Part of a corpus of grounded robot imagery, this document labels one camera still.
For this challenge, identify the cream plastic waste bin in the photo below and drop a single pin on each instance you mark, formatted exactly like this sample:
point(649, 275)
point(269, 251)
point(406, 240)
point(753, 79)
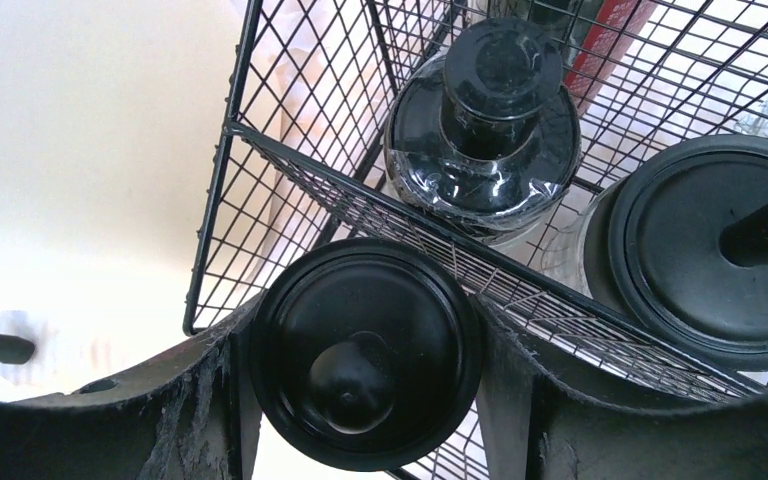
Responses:
point(109, 116)

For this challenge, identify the dark sauce bottle black cap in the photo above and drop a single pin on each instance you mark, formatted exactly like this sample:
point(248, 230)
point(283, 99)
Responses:
point(595, 36)

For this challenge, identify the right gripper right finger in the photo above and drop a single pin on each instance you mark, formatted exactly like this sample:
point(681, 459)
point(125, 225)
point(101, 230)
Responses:
point(546, 414)

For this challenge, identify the spice jar labelled black lid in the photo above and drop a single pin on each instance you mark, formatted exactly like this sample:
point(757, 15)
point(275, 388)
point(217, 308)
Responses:
point(484, 135)

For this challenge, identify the spice jar round black lid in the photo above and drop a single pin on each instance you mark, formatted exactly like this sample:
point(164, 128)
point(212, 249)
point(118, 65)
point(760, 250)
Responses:
point(674, 247)

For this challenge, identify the black wire rack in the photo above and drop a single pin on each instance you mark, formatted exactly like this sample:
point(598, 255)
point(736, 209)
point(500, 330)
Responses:
point(300, 164)

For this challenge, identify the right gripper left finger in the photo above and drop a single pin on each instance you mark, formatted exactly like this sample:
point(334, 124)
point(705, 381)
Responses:
point(186, 413)

